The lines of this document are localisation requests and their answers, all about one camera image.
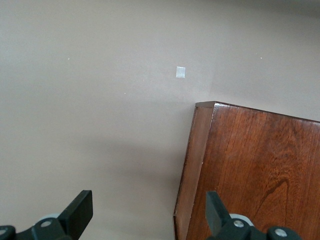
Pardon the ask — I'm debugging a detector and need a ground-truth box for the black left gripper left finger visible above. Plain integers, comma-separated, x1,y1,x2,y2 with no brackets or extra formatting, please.
0,189,94,240

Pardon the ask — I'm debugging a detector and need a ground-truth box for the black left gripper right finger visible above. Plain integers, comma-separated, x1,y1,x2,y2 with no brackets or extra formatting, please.
205,190,303,240

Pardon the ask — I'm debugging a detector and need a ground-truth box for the dark brown wooden cabinet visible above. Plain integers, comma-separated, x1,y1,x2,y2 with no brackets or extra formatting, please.
173,100,320,240

